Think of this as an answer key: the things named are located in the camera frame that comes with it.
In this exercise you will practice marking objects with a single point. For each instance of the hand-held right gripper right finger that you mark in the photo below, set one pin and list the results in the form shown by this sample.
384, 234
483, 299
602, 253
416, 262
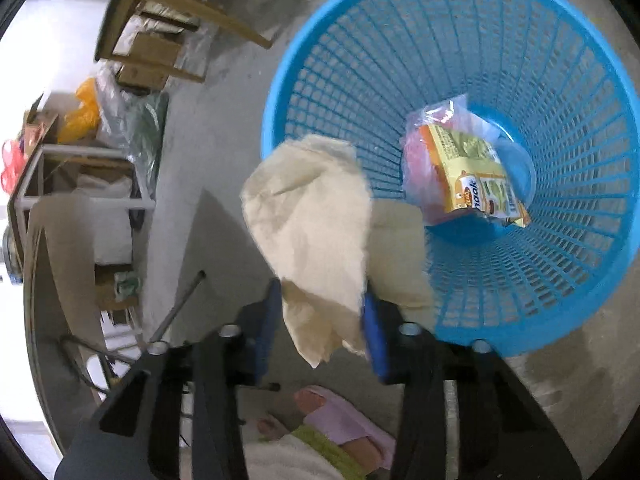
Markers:
376, 342

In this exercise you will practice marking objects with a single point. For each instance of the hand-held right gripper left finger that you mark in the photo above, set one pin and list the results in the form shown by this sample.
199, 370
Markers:
265, 330

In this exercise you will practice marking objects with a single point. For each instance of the cream paper tissue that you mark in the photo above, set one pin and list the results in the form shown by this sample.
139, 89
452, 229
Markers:
310, 220

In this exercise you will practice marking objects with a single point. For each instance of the pink packet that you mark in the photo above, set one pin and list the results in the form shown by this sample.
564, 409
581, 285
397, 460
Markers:
417, 170

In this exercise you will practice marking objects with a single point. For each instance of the yellow snack packet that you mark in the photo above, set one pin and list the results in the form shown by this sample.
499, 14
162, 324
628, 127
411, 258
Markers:
475, 175

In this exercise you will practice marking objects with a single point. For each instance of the blue mesh basket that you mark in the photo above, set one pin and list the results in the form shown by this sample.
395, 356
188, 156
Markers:
350, 60

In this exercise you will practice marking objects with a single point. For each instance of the pink slipper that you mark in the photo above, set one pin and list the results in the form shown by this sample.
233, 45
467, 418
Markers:
345, 425

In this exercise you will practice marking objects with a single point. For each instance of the green fleece cuff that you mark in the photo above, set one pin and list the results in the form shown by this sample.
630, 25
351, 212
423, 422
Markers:
330, 452

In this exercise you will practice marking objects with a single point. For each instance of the clear plastic bags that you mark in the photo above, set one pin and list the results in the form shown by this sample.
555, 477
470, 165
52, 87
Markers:
135, 125

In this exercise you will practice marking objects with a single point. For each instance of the grey desk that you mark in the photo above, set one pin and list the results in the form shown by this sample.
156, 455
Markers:
75, 149

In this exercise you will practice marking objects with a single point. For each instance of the orange plastic bag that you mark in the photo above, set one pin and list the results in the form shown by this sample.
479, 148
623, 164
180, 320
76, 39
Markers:
80, 115

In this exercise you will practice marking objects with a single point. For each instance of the cardboard box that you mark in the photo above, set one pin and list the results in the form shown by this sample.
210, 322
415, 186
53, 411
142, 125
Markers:
150, 57

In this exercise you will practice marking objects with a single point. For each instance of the red plastic bag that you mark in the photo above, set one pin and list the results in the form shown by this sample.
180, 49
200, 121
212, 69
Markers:
12, 165

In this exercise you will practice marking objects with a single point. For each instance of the wooden chair with dark seat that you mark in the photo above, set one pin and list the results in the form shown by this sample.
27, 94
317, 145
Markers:
165, 0

